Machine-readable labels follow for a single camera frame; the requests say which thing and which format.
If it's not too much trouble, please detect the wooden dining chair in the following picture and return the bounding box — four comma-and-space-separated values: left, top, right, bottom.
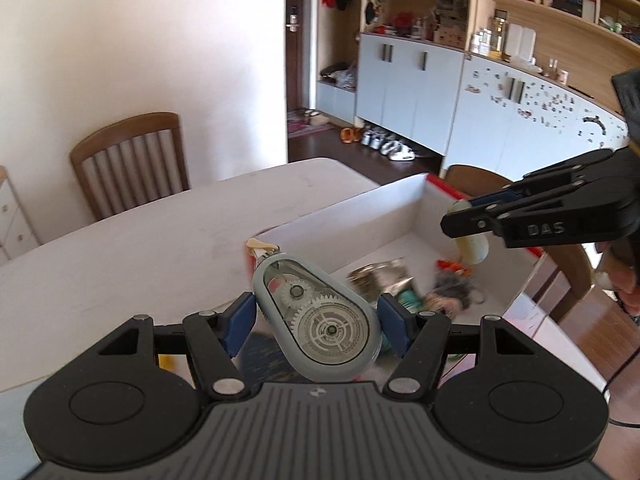
70, 112, 191, 221

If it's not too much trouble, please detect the dark granule plastic bag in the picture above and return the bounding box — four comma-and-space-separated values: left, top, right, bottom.
433, 271, 476, 310

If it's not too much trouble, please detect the silver foil snack bag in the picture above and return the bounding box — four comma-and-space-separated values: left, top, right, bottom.
347, 258, 413, 302

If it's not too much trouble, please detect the right human hand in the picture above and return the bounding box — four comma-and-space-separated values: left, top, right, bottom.
593, 242, 640, 323

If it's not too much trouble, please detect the red orange flower charm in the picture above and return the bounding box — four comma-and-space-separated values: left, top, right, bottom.
436, 259, 472, 276

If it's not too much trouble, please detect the white cabinet wall unit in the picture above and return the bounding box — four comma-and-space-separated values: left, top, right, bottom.
314, 0, 639, 180

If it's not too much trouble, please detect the red shoe box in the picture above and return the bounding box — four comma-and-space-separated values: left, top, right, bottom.
256, 176, 546, 336

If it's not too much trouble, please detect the green pink plush pouch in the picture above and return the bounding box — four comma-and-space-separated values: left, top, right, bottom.
396, 288, 424, 314

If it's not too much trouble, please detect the pale green soap bar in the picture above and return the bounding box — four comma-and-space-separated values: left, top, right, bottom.
447, 198, 490, 267

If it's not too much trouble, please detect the yellow small carton box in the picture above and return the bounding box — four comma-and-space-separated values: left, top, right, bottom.
157, 354, 179, 373

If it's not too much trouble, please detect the grey gear correction tape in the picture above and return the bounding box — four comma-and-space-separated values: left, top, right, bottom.
252, 250, 382, 382

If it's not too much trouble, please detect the dark brown door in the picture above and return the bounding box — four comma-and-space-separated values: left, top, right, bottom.
285, 0, 304, 112

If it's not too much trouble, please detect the white wooden sideboard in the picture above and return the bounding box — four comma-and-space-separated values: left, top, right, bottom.
0, 166, 40, 266

